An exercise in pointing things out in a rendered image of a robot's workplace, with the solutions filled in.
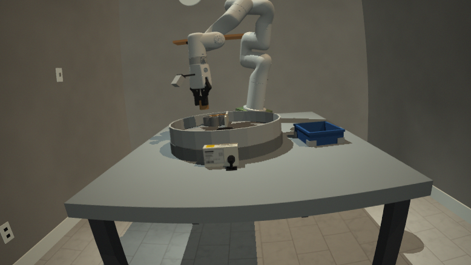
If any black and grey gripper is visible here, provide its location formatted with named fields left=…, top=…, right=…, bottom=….
left=189, top=63, right=212, bottom=106

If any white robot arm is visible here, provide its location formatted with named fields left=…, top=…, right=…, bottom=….
left=188, top=0, right=275, bottom=111

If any grey metal cylinder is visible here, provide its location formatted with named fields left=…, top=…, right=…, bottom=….
left=209, top=116, right=219, bottom=126
left=218, top=115, right=225, bottom=125
left=203, top=116, right=212, bottom=126

